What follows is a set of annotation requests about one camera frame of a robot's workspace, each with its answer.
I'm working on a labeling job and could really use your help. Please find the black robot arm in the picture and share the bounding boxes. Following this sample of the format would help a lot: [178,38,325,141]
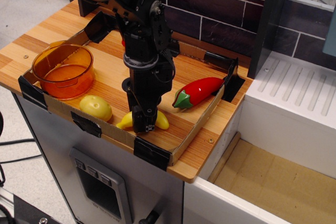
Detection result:
[84,0,175,133]

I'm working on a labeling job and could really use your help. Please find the dark grey vertical post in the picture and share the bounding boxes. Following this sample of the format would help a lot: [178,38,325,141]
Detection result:
[247,0,285,79]

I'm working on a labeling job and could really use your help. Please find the yellow plastic toy potato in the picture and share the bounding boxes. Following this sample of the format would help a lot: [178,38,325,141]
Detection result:
[79,95,112,122]

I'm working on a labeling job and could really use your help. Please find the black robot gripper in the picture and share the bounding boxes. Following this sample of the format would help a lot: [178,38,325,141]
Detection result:
[121,61,176,134]

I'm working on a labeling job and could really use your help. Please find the orange transparent plastic pot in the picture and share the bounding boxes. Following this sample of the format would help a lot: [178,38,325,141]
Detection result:
[32,41,95,100]

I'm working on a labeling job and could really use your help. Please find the cardboard fence with black tape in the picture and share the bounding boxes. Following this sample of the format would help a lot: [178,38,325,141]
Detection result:
[18,12,252,178]

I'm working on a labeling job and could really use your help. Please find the red plastic toy chili pepper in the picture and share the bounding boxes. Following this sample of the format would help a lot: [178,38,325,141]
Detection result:
[172,77,224,109]

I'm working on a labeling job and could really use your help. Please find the white toy sink unit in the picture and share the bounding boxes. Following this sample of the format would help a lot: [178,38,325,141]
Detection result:
[183,52,335,223]

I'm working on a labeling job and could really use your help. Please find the black floor cables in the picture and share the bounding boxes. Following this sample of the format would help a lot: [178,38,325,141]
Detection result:
[0,111,43,188]

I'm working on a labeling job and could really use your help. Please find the grey toy dishwasher cabinet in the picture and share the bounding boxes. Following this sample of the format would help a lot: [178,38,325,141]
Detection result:
[15,95,184,223]

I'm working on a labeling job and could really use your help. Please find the yellow plastic toy banana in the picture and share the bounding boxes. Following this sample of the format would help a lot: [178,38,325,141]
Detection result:
[116,111,170,130]

